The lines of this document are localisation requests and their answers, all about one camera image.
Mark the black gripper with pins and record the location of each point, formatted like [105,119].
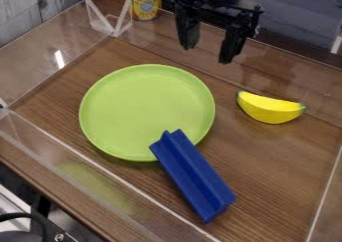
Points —
[241,13]

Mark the blue T-shaped block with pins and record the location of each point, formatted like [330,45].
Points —
[197,179]

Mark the green round plate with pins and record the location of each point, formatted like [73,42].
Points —
[141,101]

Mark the yellow labelled tin can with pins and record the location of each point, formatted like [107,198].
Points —
[145,9]

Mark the yellow banana toy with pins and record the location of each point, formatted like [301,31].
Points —
[269,110]

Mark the clear acrylic triangle bracket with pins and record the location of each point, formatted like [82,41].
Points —
[110,24]

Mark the clear acrylic front wall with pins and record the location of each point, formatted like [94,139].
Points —
[125,200]

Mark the black metal table frame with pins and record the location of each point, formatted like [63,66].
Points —
[51,232]

